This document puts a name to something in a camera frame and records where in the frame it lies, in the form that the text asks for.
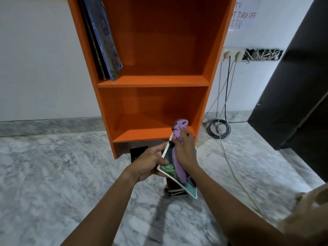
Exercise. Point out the black display stand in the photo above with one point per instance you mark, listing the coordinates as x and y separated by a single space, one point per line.
137 153

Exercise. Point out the person's right hand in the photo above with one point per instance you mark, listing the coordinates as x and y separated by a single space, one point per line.
187 153

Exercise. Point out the white wall socket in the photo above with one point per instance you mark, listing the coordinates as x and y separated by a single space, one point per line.
233 54

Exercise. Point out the green photo cover book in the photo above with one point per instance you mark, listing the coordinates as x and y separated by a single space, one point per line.
167 163

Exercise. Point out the dark worn comic magazine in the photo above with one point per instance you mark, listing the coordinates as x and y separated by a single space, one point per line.
88 35

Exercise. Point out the person's right forearm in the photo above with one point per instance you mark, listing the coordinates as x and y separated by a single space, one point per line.
235 215

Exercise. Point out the white paper wall note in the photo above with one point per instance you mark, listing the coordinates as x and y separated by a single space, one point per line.
244 15

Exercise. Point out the orange wooden bookshelf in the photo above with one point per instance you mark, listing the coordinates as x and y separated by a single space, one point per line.
159 43

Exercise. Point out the person's left forearm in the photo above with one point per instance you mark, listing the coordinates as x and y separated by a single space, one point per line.
100 215

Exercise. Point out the purple cleaning cloth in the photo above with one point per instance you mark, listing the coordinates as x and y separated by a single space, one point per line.
180 125

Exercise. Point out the blue maths textbook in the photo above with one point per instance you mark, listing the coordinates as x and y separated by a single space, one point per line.
105 40

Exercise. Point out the person's left hand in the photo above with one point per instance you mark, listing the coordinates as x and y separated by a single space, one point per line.
146 163

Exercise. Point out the dark brown cabinet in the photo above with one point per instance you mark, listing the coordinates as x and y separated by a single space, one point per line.
292 87

